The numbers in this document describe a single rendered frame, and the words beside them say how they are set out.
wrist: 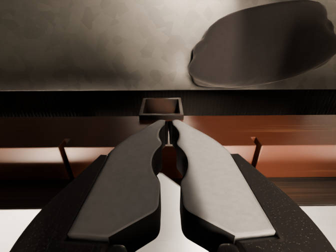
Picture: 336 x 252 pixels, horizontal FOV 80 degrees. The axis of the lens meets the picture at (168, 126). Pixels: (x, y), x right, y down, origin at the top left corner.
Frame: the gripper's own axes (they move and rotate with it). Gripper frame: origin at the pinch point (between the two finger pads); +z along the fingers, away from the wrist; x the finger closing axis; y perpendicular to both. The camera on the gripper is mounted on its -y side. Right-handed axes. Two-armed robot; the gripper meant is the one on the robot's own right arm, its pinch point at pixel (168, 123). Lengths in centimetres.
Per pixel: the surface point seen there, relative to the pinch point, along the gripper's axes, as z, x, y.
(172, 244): 0.6, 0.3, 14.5
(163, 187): 0.6, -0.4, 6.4
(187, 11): 18.4, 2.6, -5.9
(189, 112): 31.4, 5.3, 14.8
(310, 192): 2.2, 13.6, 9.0
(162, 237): 0.6, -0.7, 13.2
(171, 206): 0.6, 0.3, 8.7
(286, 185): 3.1, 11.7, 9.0
